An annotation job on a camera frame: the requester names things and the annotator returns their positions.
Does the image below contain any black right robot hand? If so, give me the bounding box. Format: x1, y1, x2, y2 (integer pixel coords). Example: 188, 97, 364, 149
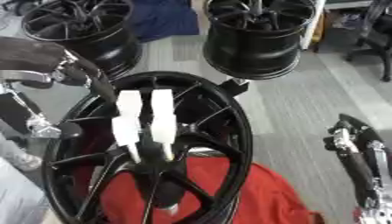
321, 113, 392, 209

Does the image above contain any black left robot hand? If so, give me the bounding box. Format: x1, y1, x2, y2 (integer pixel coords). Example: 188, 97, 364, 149
0, 36, 123, 140

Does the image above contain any black wheel rim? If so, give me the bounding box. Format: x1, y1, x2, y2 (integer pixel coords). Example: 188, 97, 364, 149
200, 0, 319, 81
19, 0, 144, 81

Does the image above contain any black spoked wheel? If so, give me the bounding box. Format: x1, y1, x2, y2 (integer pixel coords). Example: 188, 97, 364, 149
41, 70, 256, 224

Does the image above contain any black office chair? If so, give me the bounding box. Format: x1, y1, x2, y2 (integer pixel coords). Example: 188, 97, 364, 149
344, 0, 392, 83

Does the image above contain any white desk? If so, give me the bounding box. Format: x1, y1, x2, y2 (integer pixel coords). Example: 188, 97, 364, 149
298, 0, 375, 51

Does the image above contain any black wheel stand bracket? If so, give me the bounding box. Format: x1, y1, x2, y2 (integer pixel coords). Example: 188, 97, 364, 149
217, 77, 251, 97

